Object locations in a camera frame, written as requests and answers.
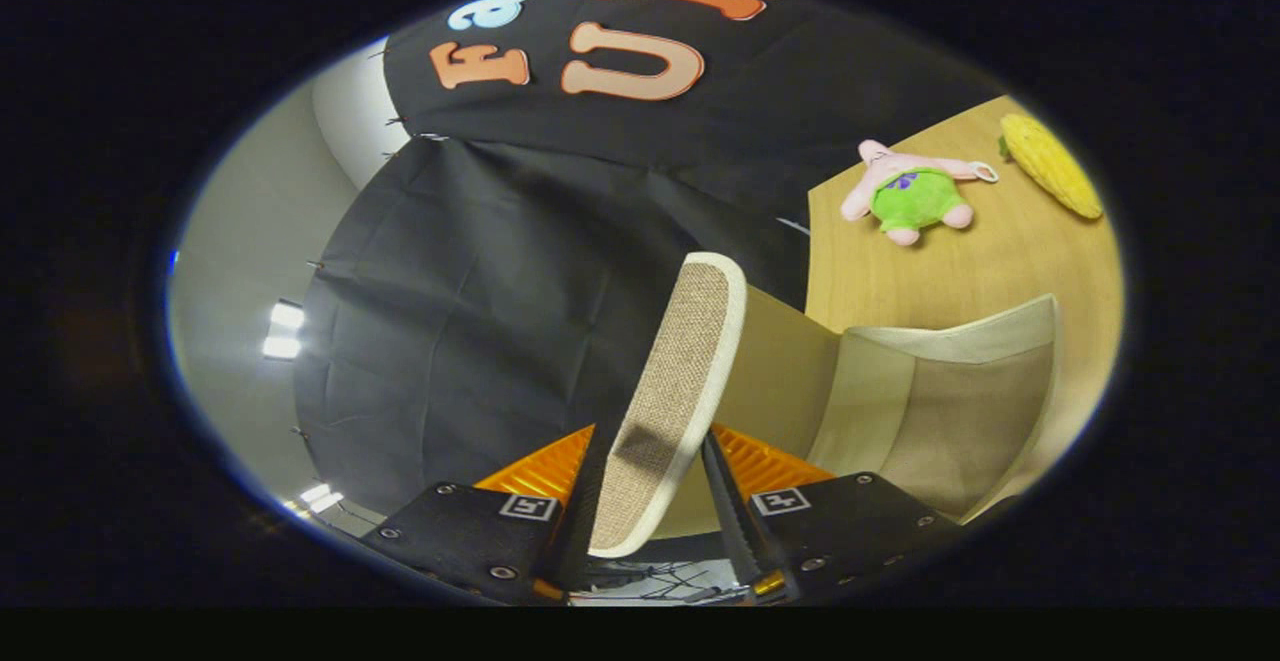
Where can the pink star plush toy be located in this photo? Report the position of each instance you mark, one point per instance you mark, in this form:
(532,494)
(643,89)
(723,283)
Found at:
(915,199)

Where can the small ceiling light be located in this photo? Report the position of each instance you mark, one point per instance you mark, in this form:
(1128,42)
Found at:
(320,496)

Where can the yellow pineapple plush toy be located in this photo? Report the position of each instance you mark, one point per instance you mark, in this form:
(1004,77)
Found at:
(1050,166)

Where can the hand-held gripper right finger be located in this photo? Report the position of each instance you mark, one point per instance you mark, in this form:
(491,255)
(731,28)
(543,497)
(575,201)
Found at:
(740,531)

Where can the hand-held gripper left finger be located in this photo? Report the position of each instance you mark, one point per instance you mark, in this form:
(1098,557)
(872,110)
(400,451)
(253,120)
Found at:
(570,551)

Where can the beige fabric storage box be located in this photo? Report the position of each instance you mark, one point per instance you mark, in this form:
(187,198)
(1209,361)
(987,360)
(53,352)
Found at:
(950,411)

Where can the twin strip ceiling light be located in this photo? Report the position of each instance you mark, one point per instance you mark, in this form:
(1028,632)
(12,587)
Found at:
(284,331)

